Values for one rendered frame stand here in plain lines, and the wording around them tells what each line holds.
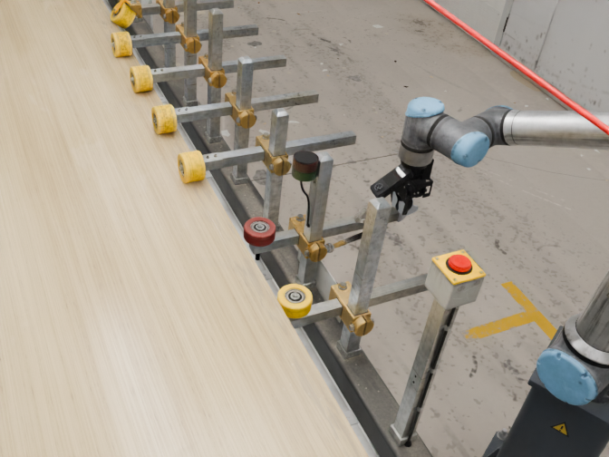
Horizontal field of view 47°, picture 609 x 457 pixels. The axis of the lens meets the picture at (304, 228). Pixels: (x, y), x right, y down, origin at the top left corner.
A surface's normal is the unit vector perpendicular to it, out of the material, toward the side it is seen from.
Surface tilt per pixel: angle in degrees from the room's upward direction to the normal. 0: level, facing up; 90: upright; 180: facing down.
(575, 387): 95
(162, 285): 0
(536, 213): 0
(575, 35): 90
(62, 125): 0
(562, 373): 95
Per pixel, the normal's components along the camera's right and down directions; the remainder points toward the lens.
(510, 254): 0.11, -0.76
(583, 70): -0.90, 0.20
